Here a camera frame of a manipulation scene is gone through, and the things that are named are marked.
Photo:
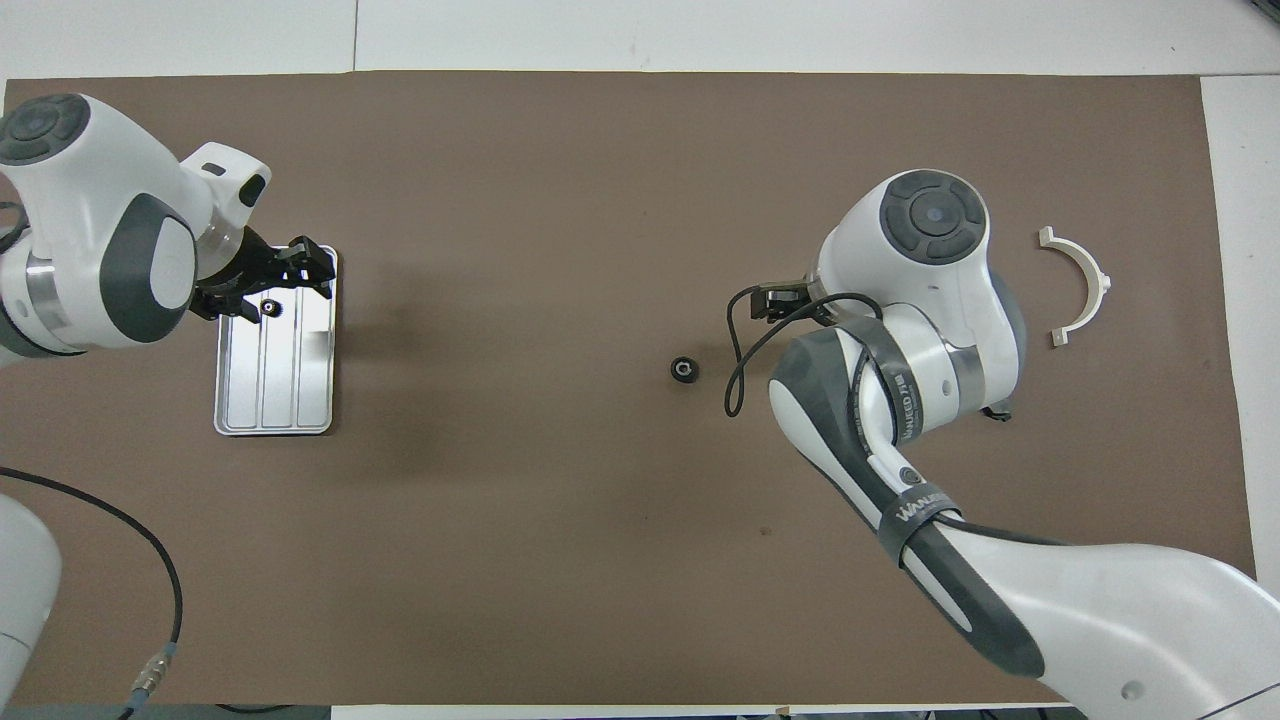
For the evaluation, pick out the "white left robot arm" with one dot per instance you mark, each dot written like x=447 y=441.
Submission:
x=90 y=190

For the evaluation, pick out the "brown table mat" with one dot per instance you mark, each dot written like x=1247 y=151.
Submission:
x=600 y=200

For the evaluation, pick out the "large black bearing gear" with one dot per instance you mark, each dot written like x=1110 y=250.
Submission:
x=683 y=370

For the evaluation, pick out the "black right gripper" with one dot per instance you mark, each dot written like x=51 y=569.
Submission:
x=780 y=303

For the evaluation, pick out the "silver metal tray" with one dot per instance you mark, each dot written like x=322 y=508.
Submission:
x=280 y=390

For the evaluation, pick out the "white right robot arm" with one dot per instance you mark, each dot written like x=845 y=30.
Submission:
x=1100 y=600

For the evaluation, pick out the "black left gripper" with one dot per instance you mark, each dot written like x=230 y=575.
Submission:
x=245 y=265

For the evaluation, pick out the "small black bearing gear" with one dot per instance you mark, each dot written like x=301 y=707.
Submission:
x=271 y=307

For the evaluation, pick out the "white curved plastic bracket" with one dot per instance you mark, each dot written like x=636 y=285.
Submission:
x=1095 y=275

